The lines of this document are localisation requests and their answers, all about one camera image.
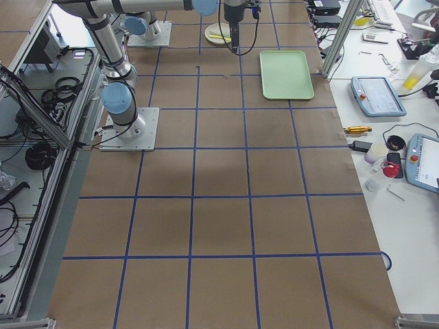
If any red round object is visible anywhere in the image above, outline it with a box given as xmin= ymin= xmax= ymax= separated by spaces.
xmin=381 ymin=161 xmax=400 ymax=178

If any coiled black cable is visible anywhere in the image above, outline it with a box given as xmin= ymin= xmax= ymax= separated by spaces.
xmin=25 ymin=142 xmax=56 ymax=171

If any upper teach pendant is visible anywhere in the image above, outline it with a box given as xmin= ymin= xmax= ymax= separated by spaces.
xmin=351 ymin=76 xmax=407 ymax=117

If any white lilac cup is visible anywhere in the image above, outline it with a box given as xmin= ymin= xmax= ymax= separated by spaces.
xmin=364 ymin=143 xmax=388 ymax=164

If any black power adapter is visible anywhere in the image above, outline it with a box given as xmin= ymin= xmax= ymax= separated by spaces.
xmin=348 ymin=140 xmax=372 ymax=153

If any black smartphone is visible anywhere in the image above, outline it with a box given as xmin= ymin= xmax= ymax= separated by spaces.
xmin=387 ymin=152 xmax=403 ymax=179

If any silver allen key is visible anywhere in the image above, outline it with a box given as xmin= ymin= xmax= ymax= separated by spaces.
xmin=386 ymin=184 xmax=405 ymax=202

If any teach pendant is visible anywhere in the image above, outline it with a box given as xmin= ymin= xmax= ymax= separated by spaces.
xmin=405 ymin=134 xmax=438 ymax=193
xmin=351 ymin=76 xmax=407 ymax=117

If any grey control box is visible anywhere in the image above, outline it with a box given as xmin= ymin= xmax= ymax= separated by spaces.
xmin=24 ymin=22 xmax=60 ymax=73

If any aluminium frame post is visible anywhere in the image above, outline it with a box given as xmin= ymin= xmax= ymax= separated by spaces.
xmin=320 ymin=0 xmax=364 ymax=77

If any black bowl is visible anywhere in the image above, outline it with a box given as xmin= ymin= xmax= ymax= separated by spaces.
xmin=385 ymin=135 xmax=406 ymax=151

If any lower teach pendant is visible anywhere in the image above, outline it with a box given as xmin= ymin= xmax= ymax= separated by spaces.
xmin=405 ymin=134 xmax=438 ymax=193

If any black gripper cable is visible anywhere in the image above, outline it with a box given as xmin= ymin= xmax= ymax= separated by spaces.
xmin=217 ymin=6 xmax=262 ymax=57

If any white round plate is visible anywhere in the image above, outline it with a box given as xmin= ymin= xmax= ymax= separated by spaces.
xmin=204 ymin=23 xmax=231 ymax=45

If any yellow liquid bottle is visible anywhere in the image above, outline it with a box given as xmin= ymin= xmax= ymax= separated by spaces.
xmin=403 ymin=52 xmax=438 ymax=90

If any metal shelf rack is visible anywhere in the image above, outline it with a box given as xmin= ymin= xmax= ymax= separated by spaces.
xmin=1 ymin=1 xmax=101 ymax=324

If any light green tray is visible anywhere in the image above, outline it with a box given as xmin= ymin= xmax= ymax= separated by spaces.
xmin=259 ymin=51 xmax=314 ymax=100

